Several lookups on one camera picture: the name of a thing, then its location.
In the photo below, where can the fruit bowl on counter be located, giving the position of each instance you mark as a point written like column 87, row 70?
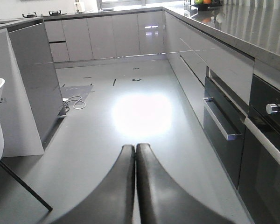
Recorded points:
column 202, row 5

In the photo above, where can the gas hob burners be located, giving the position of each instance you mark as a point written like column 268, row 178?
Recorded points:
column 49, row 13

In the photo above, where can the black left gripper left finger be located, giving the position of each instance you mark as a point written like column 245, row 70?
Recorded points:
column 111, row 202

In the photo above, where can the black built-in oven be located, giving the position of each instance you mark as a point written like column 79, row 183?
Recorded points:
column 259, row 183

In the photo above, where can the grey kitchen island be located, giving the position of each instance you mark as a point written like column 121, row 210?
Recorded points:
column 31, row 102

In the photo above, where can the grey base cabinets with countertop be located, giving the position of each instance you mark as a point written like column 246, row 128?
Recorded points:
column 233, row 41

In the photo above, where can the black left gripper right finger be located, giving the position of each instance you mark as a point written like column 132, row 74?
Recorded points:
column 162, row 200

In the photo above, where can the white kettle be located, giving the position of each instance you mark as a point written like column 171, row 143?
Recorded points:
column 79, row 6

